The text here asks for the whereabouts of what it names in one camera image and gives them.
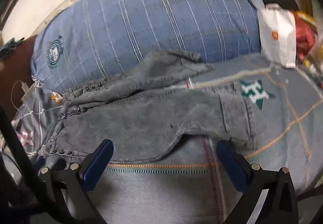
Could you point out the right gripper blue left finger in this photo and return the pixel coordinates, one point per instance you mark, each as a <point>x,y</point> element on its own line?
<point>67,188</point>

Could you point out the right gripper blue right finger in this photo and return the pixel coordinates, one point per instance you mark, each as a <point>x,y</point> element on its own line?
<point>280,204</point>

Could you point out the grey denim pants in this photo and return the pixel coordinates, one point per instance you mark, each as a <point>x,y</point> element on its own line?
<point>145,114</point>

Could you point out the grey patterned bed sheet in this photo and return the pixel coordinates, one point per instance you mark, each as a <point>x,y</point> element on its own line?
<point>189,185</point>

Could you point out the brown wooden headboard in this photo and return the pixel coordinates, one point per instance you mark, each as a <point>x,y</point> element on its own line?
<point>16,66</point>

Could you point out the dark teal cloth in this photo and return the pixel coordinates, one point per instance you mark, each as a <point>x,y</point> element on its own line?
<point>9,47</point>

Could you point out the white paper shopping bag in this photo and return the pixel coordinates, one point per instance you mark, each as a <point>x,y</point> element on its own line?
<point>277,31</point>

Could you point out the blue plaid pillow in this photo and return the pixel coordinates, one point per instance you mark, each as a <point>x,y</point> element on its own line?
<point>95,39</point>

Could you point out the white charger with cable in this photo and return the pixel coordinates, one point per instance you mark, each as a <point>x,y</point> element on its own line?
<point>19,91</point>

